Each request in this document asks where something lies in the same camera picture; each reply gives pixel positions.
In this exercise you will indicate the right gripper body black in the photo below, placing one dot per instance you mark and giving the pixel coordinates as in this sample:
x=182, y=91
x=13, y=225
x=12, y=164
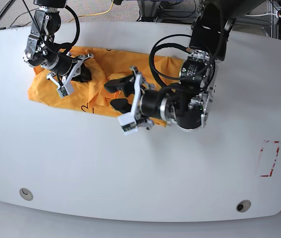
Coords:
x=61, y=66

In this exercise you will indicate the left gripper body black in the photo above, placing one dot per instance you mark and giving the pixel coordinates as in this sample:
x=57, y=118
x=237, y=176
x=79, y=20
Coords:
x=156, y=105

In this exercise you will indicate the orange t-shirt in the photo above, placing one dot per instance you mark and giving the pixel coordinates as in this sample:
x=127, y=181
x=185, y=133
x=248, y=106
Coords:
x=91, y=97

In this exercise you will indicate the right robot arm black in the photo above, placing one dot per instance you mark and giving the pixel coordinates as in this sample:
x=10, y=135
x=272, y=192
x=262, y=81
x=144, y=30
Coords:
x=41, y=50

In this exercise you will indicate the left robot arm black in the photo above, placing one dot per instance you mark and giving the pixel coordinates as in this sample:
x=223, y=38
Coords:
x=185, y=101

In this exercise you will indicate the left table grommet hole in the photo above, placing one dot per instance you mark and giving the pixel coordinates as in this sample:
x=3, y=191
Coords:
x=26, y=194

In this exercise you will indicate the table grommet hole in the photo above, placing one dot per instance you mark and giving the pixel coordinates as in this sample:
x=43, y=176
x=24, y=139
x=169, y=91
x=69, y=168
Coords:
x=243, y=206
x=26, y=194

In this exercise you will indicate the red tape rectangle marking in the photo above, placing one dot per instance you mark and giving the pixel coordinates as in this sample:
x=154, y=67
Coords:
x=268, y=157

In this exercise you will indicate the right table grommet hole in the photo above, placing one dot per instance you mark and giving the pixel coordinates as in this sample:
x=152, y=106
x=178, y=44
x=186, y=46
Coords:
x=243, y=206

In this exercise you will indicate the aluminium frame rail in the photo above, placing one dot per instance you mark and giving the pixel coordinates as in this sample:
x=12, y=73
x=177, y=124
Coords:
x=159, y=10

